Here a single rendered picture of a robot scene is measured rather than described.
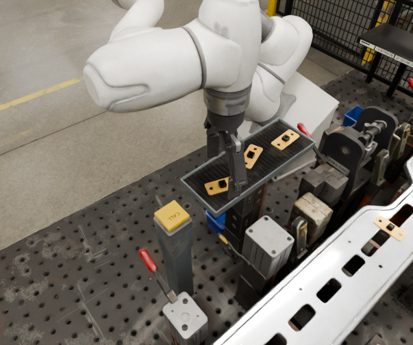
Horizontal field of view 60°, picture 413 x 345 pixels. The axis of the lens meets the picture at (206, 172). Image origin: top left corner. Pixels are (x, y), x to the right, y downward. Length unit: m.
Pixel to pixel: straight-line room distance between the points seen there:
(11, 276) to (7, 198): 1.27
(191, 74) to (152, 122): 2.31
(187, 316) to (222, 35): 0.58
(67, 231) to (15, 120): 1.89
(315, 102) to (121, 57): 1.06
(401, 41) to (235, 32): 1.41
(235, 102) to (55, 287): 0.93
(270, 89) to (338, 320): 0.82
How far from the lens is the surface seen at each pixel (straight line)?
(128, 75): 0.53
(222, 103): 0.65
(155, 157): 2.57
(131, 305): 1.25
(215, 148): 0.88
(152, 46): 0.55
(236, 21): 0.57
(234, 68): 0.59
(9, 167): 2.84
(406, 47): 1.88
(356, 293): 0.99
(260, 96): 1.35
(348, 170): 1.09
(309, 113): 1.48
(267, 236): 0.87
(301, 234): 0.93
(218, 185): 0.88
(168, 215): 0.84
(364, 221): 1.11
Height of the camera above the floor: 1.85
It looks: 49 degrees down
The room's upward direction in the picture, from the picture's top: straight up
